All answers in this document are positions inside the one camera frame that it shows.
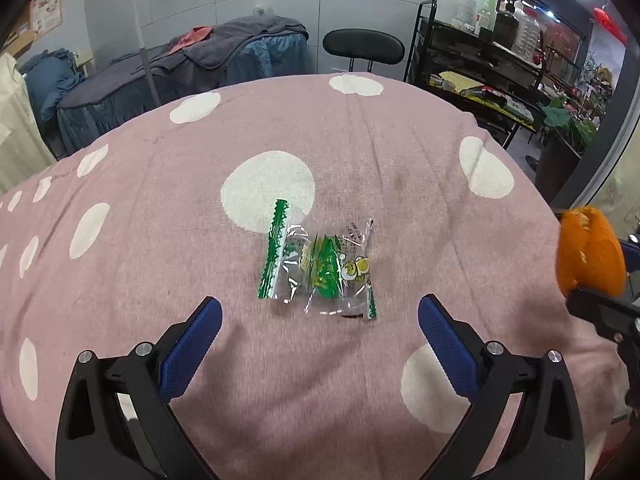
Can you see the orange mandarin peel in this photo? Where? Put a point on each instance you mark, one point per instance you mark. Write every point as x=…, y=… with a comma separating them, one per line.
x=589, y=254

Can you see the wall poster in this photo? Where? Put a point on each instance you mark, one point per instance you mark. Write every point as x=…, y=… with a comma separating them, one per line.
x=45, y=15

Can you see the black round stool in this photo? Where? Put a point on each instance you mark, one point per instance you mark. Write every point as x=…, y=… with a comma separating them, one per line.
x=368, y=45

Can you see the clear ribbed plastic bottle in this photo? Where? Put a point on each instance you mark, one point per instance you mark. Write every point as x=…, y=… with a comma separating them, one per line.
x=527, y=37

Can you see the potted green plant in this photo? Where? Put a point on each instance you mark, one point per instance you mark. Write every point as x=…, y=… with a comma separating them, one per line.
x=566, y=138

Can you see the white pump bottle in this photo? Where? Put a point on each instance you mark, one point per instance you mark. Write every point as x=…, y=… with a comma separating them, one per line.
x=465, y=16

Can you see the wooden side cabinet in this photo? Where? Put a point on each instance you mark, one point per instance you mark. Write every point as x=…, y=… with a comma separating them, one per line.
x=21, y=42

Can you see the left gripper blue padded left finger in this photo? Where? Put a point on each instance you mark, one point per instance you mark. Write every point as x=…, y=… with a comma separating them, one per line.
x=116, y=421

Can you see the black utility cart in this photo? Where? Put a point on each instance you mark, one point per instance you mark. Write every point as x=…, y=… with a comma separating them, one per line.
x=498, y=87

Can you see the green clear candy wrapper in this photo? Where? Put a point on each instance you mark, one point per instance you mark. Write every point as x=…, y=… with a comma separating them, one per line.
x=327, y=270

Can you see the blue covered massage bed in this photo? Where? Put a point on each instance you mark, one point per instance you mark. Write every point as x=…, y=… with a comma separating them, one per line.
x=240, y=50

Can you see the pink polka dot blanket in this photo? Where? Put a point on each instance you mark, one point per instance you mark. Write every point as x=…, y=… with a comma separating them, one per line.
x=318, y=210

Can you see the green plastic bottle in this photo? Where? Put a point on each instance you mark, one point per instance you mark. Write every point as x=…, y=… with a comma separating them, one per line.
x=486, y=11

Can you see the red hanging lantern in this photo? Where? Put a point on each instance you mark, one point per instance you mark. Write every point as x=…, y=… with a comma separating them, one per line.
x=605, y=21

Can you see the dark brown bottle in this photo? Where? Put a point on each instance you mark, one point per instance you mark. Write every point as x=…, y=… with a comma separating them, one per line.
x=506, y=25

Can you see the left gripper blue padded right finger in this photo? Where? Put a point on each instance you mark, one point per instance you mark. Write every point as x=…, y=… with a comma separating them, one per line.
x=545, y=440

